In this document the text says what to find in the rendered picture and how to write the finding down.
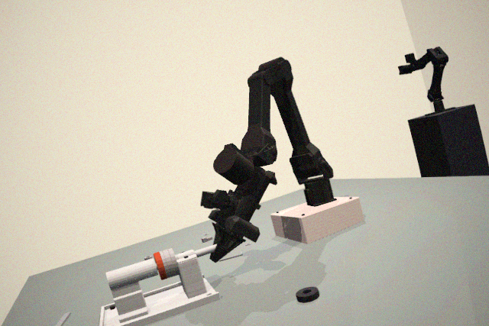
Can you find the red-brown ring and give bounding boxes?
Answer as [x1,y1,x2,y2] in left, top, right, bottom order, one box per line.
[154,252,167,280]

